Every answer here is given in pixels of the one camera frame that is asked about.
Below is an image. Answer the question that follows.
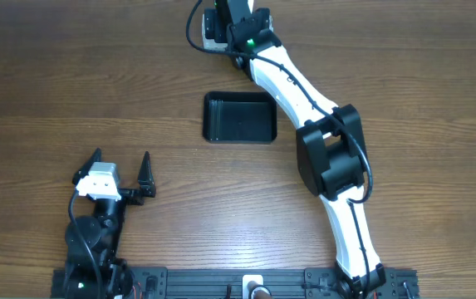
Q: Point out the mounting rail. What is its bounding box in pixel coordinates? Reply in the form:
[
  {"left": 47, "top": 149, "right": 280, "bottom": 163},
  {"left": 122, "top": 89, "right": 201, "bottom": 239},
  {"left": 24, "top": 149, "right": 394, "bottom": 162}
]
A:
[{"left": 50, "top": 265, "right": 420, "bottom": 299}]

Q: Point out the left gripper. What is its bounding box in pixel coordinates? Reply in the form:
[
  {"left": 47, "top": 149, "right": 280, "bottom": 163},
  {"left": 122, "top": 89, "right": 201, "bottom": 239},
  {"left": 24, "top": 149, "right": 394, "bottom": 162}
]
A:
[{"left": 72, "top": 148, "right": 157, "bottom": 207}]

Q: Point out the black tray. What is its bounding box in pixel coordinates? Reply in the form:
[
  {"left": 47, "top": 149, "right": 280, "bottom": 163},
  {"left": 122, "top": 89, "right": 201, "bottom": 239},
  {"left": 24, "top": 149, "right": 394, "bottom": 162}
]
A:
[{"left": 202, "top": 91, "right": 278, "bottom": 145}]

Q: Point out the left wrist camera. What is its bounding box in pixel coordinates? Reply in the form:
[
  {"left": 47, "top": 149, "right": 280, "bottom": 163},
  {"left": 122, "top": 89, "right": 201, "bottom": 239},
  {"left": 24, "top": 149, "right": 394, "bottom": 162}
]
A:
[{"left": 74, "top": 161, "right": 122, "bottom": 202}]

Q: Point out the white test tube rack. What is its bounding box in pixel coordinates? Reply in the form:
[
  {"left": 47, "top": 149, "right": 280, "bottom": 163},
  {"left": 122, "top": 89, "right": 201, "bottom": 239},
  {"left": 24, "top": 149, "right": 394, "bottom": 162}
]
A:
[{"left": 201, "top": 12, "right": 275, "bottom": 54}]

